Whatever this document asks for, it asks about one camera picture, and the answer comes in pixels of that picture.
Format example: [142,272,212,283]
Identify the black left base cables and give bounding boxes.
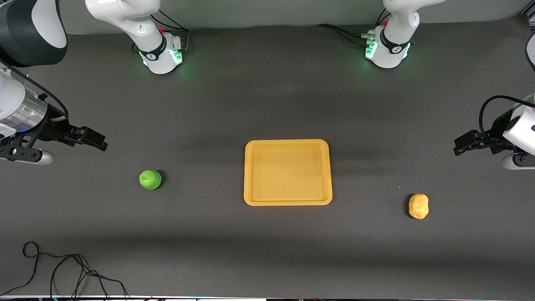
[316,8,390,47]

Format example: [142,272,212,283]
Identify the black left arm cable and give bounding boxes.
[479,95,535,140]

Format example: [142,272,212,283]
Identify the yellow plastic tray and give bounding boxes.
[243,139,333,207]

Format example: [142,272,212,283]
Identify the black base cables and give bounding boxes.
[316,8,390,47]
[132,9,191,54]

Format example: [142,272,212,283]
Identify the yellow potato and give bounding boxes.
[408,193,430,220]

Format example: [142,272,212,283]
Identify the loose black cable tangle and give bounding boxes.
[0,241,129,300]

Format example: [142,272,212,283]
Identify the green apple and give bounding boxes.
[139,169,162,191]

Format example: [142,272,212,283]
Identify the dark grey table mat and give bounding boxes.
[0,15,535,298]

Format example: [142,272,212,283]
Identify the black right base cables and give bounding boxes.
[132,9,191,54]

